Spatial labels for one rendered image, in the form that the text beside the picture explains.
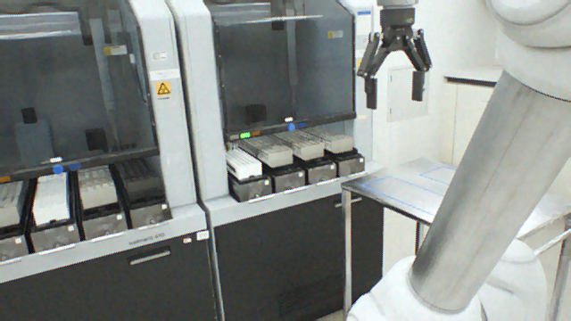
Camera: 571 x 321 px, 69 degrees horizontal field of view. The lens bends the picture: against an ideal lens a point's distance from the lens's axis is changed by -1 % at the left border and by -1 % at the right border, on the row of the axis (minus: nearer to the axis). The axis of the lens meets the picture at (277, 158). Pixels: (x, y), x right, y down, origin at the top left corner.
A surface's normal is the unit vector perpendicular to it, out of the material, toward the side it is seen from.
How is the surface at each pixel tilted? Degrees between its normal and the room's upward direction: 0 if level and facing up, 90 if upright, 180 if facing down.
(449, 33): 90
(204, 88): 90
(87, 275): 90
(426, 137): 90
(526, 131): 102
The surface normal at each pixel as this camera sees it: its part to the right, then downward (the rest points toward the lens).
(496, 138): -0.87, 0.25
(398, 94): 0.44, 0.26
